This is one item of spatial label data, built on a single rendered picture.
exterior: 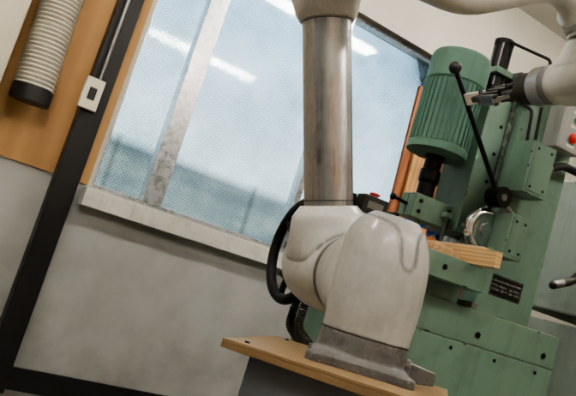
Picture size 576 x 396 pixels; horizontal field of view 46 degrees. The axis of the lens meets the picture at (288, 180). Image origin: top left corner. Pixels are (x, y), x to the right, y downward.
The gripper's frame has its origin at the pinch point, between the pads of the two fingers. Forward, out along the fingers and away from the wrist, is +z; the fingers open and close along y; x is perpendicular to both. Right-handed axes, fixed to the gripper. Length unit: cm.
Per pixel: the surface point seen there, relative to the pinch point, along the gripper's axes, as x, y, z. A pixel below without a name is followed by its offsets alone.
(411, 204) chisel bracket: -23.6, -15.3, 21.2
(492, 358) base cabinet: -65, -21, 2
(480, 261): -35.4, -20.6, -7.1
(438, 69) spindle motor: 7.8, 8.9, 21.8
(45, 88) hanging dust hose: 49, -78, 132
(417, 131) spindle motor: -6.1, -3.7, 23.8
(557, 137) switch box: -22.3, 29.5, 7.3
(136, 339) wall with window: -62, -83, 157
